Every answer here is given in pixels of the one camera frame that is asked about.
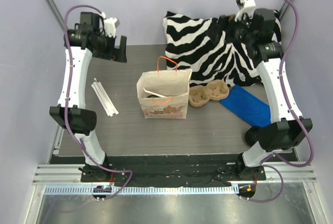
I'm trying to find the white wrapped straws bundle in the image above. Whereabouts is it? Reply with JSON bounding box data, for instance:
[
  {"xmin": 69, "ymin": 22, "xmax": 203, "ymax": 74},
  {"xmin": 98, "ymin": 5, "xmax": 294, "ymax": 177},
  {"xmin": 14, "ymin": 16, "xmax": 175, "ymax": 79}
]
[{"xmin": 91, "ymin": 78, "xmax": 119, "ymax": 117}]

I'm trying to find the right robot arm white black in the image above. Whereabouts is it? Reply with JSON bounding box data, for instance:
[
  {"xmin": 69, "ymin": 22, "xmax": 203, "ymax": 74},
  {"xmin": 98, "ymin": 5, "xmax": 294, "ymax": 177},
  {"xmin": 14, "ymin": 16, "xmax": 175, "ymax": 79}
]
[{"xmin": 210, "ymin": 8, "xmax": 313, "ymax": 180}]

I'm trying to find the stack of black lids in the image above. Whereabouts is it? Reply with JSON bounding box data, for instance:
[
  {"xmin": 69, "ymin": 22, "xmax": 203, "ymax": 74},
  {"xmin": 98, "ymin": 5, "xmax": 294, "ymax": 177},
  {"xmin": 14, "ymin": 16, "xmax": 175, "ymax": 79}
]
[{"xmin": 245, "ymin": 126, "xmax": 261, "ymax": 146}]

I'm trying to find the aluminium front rail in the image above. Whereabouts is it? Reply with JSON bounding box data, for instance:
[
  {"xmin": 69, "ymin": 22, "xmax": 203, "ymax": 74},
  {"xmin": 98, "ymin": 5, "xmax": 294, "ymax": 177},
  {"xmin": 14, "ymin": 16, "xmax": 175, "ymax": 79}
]
[{"xmin": 44, "ymin": 184, "xmax": 239, "ymax": 196}]

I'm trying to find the blue cloth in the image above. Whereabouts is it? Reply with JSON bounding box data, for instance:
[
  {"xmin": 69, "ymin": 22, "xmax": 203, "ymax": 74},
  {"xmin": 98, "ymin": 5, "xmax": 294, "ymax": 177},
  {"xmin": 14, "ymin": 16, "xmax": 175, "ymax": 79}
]
[{"xmin": 220, "ymin": 85, "xmax": 271, "ymax": 127}]

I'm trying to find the zebra print pillow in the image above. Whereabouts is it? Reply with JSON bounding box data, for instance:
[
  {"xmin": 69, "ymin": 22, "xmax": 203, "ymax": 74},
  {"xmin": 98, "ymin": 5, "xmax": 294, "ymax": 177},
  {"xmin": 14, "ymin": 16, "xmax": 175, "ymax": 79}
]
[{"xmin": 162, "ymin": 9, "xmax": 283, "ymax": 87}]

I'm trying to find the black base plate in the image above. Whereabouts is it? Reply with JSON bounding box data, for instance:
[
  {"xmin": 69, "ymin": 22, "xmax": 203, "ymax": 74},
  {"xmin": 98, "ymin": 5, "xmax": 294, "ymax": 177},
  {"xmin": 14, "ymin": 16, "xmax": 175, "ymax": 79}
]
[{"xmin": 80, "ymin": 154, "xmax": 266, "ymax": 188}]

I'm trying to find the cardboard cup carrier tray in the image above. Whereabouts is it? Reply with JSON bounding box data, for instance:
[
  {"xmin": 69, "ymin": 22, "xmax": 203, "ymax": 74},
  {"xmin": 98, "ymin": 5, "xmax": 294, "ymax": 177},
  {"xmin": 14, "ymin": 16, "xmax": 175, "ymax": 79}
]
[{"xmin": 189, "ymin": 80, "xmax": 229, "ymax": 107}]

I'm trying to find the kraft paper gift bag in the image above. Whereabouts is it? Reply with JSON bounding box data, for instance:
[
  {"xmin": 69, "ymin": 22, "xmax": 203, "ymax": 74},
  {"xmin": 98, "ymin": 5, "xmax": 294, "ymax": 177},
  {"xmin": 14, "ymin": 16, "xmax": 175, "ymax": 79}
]
[{"xmin": 136, "ymin": 65, "xmax": 192, "ymax": 120}]

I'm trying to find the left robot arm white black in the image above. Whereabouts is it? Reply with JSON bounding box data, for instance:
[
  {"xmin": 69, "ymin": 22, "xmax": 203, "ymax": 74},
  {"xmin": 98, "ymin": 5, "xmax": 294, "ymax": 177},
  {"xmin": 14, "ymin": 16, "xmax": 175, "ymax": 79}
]
[{"xmin": 49, "ymin": 12, "xmax": 127, "ymax": 182}]

